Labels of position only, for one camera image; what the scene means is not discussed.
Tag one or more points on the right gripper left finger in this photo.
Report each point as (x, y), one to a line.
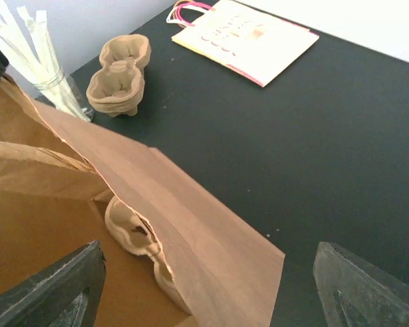
(66, 293)

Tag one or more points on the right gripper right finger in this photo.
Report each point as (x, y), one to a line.
(354, 292)

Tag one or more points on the brown pulp cup carrier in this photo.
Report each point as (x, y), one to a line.
(118, 87)
(136, 236)

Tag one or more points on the brown paper bag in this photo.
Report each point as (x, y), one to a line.
(174, 255)

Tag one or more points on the white plastic cutlery bundle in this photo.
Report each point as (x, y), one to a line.
(39, 64)

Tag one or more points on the printed orange paper bag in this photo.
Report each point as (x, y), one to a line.
(256, 45)

